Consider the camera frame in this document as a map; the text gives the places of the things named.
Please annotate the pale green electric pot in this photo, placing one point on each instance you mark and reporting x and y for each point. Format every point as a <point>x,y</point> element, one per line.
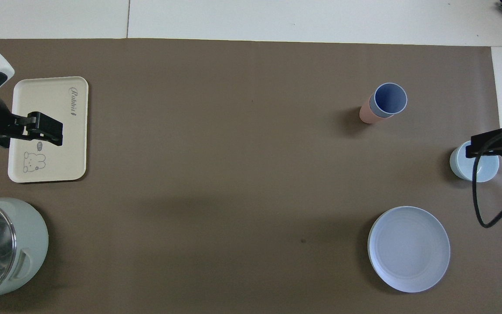
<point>31,244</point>

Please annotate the light blue bowl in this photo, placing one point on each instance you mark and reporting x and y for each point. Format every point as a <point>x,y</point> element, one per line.
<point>488,170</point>

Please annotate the brown table mat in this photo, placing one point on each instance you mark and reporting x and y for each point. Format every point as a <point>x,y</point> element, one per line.
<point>233,174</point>

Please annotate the cream tray with rabbit print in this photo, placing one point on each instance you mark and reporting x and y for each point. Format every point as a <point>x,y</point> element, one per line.
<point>55,144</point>

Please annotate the blue ribbed cup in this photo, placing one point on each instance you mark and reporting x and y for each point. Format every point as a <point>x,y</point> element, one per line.
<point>390,99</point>

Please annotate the light blue plate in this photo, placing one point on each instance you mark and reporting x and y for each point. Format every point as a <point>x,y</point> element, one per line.
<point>408,249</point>

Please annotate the pink ribbed cup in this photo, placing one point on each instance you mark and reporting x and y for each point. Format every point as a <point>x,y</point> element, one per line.
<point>368,114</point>

